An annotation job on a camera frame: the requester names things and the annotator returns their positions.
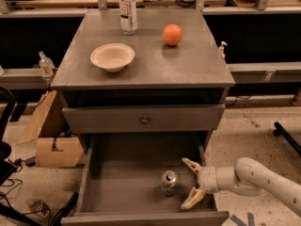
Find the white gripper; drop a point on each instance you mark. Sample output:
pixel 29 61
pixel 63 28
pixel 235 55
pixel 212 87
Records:
pixel 208 179

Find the green 7up soda can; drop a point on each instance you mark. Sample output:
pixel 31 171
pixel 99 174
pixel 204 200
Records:
pixel 169 181

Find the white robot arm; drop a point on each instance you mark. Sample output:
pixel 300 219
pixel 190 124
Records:
pixel 247 178

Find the closed grey top drawer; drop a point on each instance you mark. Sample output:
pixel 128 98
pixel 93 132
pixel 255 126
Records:
pixel 126 119

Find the open grey middle drawer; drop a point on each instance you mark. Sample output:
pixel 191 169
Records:
pixel 122 178

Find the round metal drawer knob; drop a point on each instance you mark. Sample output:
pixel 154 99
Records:
pixel 145 120

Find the grey wooden drawer cabinet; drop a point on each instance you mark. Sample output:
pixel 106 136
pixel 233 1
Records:
pixel 190 73

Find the black chair leg with caster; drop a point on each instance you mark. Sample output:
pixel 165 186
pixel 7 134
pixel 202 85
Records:
pixel 280 131

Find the small white pump bottle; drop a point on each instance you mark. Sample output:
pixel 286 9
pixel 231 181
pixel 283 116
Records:
pixel 221 49

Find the brown cardboard box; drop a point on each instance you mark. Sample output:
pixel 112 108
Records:
pixel 56 146

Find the orange fruit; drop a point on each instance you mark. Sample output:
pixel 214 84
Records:
pixel 172 35

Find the white paper bowl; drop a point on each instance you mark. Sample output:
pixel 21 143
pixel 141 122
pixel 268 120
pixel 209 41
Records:
pixel 112 57

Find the clear sanitizer pump bottle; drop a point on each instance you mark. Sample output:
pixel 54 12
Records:
pixel 46 64

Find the clear plastic water bottle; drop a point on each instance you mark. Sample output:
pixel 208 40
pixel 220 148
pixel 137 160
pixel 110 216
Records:
pixel 128 17

